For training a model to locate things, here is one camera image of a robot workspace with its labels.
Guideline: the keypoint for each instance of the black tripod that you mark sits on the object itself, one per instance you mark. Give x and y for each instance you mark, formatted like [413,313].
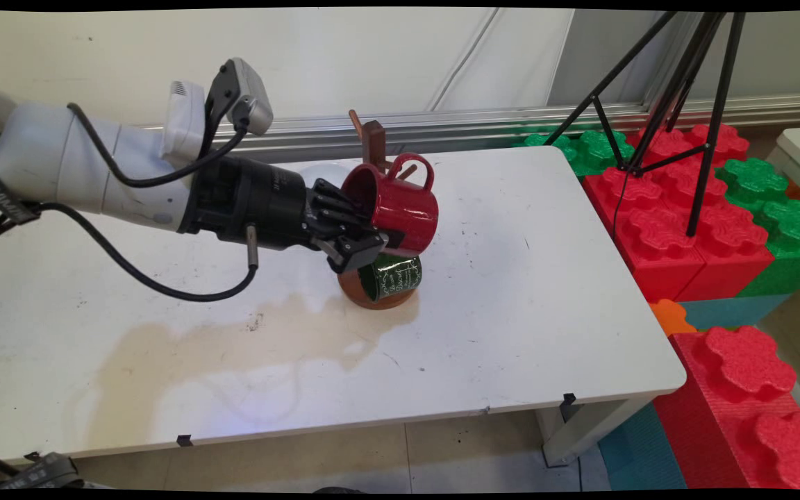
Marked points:
[718,111]

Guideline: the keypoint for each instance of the brown wooden mug tree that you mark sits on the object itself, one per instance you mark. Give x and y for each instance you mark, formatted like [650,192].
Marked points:
[373,139]

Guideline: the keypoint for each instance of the black table edge clip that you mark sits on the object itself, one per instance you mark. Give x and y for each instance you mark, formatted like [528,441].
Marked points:
[185,439]
[568,401]

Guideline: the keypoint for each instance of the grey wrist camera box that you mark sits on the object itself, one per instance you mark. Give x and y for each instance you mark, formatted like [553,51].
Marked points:
[251,90]

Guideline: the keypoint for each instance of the red foam block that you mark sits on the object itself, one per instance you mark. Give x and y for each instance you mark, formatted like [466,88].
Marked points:
[726,142]
[740,389]
[657,236]

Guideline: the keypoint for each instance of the blue foam mat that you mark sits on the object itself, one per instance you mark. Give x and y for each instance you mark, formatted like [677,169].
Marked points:
[639,451]

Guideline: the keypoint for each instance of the orange foam piece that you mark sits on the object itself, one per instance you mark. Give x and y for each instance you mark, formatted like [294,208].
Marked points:
[671,318]

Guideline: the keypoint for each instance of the dark green printed mug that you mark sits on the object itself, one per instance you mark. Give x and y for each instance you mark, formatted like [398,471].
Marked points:
[396,278]

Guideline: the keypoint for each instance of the red enamel mug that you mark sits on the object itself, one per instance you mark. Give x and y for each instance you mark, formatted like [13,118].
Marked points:
[407,212]

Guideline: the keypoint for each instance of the aluminium wall rail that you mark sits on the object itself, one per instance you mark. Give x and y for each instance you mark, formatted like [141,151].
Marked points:
[483,125]

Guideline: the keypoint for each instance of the white bowl with blue outside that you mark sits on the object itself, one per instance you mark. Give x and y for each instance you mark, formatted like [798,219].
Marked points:
[323,175]

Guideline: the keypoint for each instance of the white table leg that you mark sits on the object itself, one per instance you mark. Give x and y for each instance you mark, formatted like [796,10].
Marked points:
[584,427]

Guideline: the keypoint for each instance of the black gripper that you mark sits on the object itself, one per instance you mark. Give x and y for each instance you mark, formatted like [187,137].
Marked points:
[254,205]

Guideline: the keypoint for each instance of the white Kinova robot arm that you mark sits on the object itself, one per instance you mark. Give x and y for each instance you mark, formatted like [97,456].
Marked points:
[73,163]

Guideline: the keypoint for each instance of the teal foam mat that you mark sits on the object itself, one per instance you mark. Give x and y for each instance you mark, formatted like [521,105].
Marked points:
[733,311]

